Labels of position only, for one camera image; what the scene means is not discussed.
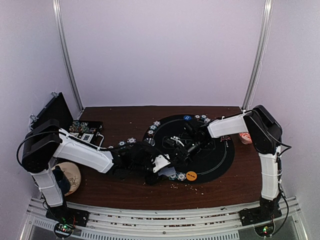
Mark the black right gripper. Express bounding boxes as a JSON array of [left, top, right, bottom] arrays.
[[172, 137, 211, 167]]

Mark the blue playing card deck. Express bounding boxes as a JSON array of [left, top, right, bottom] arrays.
[[158, 167, 176, 177]]

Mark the blue small blind button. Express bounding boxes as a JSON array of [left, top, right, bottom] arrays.
[[183, 115, 192, 121]]

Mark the red triangular all-in marker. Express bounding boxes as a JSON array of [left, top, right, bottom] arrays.
[[220, 135, 231, 142]]

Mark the yellow big blind button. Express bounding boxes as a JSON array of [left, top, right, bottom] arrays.
[[186, 171, 198, 182]]

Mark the clear acrylic dealer button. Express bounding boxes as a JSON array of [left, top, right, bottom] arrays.
[[144, 137, 156, 146]]

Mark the blue cream 10 chip stack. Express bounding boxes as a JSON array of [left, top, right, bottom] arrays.
[[127, 137, 137, 145]]

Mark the blue green 50 chip stack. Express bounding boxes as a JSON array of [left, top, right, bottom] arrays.
[[118, 141, 126, 147]]

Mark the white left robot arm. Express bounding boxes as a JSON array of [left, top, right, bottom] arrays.
[[16, 119, 172, 222]]

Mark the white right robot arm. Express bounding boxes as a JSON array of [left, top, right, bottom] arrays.
[[164, 105, 284, 201]]

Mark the round black poker mat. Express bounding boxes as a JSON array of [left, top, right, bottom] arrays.
[[143, 114, 235, 184]]

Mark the red white patterned bowl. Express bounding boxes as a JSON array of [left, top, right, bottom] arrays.
[[238, 132, 253, 145]]

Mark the white playing card box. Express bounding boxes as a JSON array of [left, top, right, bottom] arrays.
[[81, 133, 94, 143]]

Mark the beige patterned plate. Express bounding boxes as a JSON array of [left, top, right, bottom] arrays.
[[51, 162, 82, 196]]

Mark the dark blue mug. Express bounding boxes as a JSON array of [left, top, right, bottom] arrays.
[[52, 165, 71, 195]]

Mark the chips row in case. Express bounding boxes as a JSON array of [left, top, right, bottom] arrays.
[[68, 121, 92, 134]]

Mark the black poker set case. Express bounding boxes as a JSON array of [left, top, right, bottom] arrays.
[[29, 92, 103, 144]]

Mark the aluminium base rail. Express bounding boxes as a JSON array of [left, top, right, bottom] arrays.
[[18, 196, 310, 240]]

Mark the aluminium frame post right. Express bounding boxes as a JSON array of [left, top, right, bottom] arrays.
[[241, 0, 274, 111]]

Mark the aluminium frame post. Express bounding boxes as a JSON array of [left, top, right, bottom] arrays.
[[52, 0, 84, 112], [241, 0, 274, 111]]

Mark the aluminium frame post left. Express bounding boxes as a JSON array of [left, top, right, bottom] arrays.
[[52, 0, 84, 112]]

